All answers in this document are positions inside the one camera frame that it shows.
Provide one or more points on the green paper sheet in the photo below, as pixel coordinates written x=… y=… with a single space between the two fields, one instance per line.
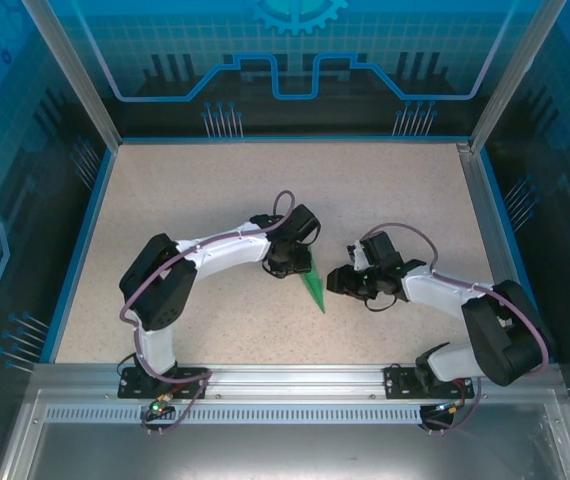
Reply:
x=316 y=290

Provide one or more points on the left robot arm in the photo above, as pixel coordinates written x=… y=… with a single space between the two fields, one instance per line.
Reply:
x=157 y=285

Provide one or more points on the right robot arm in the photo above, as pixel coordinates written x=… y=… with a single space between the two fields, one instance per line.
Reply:
x=505 y=340

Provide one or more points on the brushed metal sheet panel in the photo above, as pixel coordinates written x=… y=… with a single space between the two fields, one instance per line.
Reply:
x=285 y=450

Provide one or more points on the blue table edge strip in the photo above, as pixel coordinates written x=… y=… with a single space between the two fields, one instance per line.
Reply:
x=81 y=255
x=515 y=255

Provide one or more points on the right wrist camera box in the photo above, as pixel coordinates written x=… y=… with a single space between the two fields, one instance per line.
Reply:
x=359 y=255

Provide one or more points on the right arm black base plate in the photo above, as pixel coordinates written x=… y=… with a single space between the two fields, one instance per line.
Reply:
x=400 y=382

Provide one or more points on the aluminium side rail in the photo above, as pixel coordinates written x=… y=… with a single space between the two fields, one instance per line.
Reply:
x=487 y=225

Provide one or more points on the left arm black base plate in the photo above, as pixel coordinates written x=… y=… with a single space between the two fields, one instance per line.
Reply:
x=135 y=387

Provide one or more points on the aluminium frame post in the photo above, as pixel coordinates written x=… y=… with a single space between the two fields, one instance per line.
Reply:
x=75 y=80
x=515 y=75

